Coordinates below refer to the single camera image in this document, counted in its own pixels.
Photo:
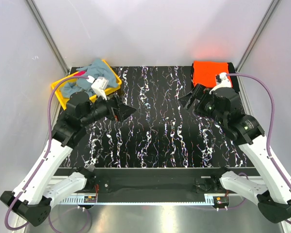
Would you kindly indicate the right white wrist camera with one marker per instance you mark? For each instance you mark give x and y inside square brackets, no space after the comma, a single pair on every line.
[221,81]

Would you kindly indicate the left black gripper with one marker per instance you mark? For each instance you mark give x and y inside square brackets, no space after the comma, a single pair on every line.
[116,107]

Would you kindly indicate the red t shirt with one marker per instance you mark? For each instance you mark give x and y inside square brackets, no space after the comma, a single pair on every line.
[80,73]

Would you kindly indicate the aluminium frame rail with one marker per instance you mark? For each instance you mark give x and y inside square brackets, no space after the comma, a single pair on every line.
[139,190]

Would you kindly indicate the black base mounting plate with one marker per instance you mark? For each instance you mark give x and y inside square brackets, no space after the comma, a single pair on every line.
[199,173]

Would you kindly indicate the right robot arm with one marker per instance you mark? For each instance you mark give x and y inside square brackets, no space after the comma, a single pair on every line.
[223,104]

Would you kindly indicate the aluminium corner post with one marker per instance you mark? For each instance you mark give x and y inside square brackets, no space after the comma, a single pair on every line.
[261,27]
[49,39]

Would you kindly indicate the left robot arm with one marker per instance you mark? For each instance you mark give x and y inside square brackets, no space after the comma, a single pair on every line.
[65,135]

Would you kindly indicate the yellow plastic tray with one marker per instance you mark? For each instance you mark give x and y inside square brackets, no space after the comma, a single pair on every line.
[58,84]

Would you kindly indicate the folded orange t shirt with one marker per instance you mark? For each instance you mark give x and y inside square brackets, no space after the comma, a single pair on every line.
[205,72]

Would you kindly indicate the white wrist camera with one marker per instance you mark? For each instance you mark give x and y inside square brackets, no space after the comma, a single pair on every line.
[221,81]
[99,85]

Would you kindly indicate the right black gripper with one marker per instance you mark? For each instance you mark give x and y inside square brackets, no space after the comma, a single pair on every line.
[200,92]

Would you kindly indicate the right aluminium corner post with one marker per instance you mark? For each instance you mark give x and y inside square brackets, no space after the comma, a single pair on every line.
[261,27]

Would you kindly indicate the left aluminium corner post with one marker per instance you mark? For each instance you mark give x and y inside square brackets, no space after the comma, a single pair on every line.
[49,39]

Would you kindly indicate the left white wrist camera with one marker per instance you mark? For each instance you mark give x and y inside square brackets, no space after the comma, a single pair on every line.
[99,85]

